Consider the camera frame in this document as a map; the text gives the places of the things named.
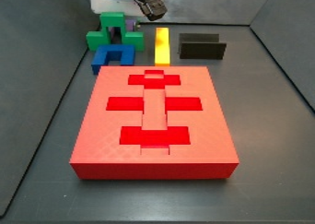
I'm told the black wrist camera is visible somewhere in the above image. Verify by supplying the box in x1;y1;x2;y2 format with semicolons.
140;0;167;21

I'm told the purple U-shaped block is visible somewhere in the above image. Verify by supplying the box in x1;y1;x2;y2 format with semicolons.
108;19;139;42

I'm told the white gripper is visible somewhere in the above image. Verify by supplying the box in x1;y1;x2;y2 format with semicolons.
89;0;141;15

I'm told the red slotted board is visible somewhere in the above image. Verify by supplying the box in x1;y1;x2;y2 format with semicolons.
71;66;239;180

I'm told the green stepped arch block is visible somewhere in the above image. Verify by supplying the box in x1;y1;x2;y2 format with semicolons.
87;12;144;52

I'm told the yellow long bar block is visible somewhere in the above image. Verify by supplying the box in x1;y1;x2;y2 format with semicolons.
155;28;169;66

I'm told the blue U-shaped block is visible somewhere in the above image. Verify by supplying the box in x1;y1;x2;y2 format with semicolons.
91;44;135;75

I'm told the black angled fixture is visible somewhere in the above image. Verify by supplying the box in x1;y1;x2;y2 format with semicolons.
179;33;227;60

